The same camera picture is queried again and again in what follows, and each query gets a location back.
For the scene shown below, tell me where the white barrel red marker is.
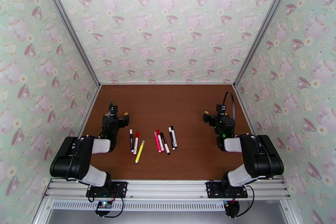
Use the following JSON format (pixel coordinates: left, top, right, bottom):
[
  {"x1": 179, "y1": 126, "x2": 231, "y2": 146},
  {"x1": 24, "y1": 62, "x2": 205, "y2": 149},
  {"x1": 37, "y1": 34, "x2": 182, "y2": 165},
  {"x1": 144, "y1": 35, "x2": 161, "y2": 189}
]
[
  {"x1": 133, "y1": 131, "x2": 140, "y2": 155},
  {"x1": 156, "y1": 129, "x2": 165, "y2": 153}
]

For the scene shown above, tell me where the yellow highlighter pen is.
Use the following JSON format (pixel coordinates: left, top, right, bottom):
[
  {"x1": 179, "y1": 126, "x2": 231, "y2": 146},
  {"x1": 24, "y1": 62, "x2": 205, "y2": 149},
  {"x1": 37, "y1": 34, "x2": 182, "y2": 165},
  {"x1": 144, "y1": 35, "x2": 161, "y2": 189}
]
[{"x1": 135, "y1": 140, "x2": 145, "y2": 164}]

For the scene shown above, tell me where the pink highlighter pen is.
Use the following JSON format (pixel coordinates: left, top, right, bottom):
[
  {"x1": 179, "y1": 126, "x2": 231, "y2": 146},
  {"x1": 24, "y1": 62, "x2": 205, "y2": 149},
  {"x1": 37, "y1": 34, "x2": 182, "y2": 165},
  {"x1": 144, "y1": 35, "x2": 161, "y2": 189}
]
[{"x1": 153, "y1": 131, "x2": 161, "y2": 153}]

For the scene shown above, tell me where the white barrel black marker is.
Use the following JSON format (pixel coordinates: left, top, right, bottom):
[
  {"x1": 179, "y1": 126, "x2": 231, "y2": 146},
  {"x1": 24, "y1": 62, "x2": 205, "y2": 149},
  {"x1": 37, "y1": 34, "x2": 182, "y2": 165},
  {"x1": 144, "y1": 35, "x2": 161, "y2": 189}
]
[
  {"x1": 168, "y1": 126, "x2": 176, "y2": 150},
  {"x1": 160, "y1": 132, "x2": 171, "y2": 155},
  {"x1": 171, "y1": 125, "x2": 178, "y2": 149}
]

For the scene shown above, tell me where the controller board with LED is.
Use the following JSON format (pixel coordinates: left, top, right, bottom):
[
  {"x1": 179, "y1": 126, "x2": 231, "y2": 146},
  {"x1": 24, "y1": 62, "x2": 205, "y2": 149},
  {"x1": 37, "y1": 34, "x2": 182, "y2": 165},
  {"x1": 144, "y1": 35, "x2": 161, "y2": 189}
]
[{"x1": 95, "y1": 200, "x2": 113, "y2": 212}]

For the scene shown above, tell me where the black controller board holder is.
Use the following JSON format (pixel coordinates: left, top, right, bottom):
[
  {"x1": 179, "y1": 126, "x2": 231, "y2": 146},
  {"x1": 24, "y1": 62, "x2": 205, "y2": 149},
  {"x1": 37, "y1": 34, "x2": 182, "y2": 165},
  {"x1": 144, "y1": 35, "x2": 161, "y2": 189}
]
[{"x1": 224, "y1": 199, "x2": 240, "y2": 217}]

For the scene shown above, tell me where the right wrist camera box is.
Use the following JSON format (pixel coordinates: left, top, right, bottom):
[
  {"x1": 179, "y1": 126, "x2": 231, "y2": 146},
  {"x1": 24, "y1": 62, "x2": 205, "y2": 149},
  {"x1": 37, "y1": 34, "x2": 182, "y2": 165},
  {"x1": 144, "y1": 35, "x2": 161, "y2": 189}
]
[{"x1": 216, "y1": 103, "x2": 228, "y2": 117}]

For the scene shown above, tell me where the aluminium table edge rail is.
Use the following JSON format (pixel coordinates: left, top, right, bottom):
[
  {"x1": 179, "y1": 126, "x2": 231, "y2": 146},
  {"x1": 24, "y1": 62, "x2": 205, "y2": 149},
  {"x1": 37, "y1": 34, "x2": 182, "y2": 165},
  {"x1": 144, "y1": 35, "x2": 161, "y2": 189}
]
[
  {"x1": 76, "y1": 86, "x2": 102, "y2": 137},
  {"x1": 235, "y1": 86, "x2": 257, "y2": 136},
  {"x1": 100, "y1": 82, "x2": 236, "y2": 86}
]

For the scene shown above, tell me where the black base cable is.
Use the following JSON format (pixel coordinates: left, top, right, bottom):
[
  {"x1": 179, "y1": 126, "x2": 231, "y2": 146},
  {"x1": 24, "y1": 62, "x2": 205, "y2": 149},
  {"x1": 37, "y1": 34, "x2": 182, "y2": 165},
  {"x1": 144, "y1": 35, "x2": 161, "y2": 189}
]
[
  {"x1": 94, "y1": 197, "x2": 124, "y2": 218},
  {"x1": 237, "y1": 185, "x2": 255, "y2": 217}
]

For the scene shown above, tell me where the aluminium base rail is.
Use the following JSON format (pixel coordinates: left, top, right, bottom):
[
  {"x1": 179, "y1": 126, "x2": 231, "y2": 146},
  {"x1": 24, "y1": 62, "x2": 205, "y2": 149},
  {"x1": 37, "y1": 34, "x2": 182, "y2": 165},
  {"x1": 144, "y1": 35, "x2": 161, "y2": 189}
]
[{"x1": 43, "y1": 178, "x2": 292, "y2": 200}]

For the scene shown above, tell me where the perforated metal cable tray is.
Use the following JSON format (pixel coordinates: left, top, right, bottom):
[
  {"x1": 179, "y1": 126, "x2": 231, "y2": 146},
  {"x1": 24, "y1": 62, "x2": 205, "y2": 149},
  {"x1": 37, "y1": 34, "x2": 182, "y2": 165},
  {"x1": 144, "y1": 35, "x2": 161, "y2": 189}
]
[{"x1": 51, "y1": 200, "x2": 226, "y2": 211}]

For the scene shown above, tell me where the aluminium frame post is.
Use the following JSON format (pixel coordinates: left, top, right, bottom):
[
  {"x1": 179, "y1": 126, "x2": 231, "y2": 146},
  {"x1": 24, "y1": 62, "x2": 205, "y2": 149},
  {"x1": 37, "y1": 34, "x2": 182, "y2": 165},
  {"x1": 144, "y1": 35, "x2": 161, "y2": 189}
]
[
  {"x1": 233, "y1": 0, "x2": 300, "y2": 89},
  {"x1": 35, "y1": 0, "x2": 102, "y2": 88}
]

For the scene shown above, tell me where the aluminium frame leg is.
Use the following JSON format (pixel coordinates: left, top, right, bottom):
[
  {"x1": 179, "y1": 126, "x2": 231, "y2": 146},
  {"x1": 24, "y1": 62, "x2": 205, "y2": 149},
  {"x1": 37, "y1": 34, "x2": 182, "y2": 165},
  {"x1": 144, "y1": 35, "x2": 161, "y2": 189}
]
[
  {"x1": 31, "y1": 195, "x2": 54, "y2": 224},
  {"x1": 279, "y1": 199, "x2": 304, "y2": 224}
]

